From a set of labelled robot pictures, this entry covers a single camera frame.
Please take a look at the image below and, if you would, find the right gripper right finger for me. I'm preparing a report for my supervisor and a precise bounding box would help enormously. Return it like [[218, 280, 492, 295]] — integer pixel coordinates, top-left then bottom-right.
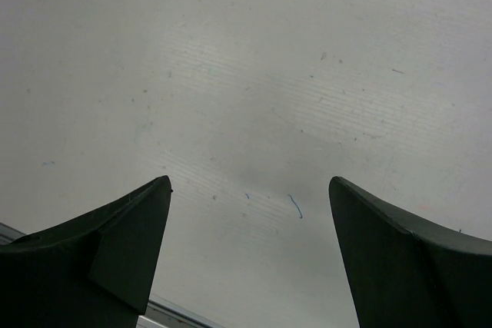
[[328, 177, 491, 327]]

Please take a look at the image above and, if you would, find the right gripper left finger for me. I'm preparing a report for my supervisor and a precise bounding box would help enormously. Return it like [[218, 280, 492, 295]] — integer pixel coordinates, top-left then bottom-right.
[[1, 176, 171, 327]]

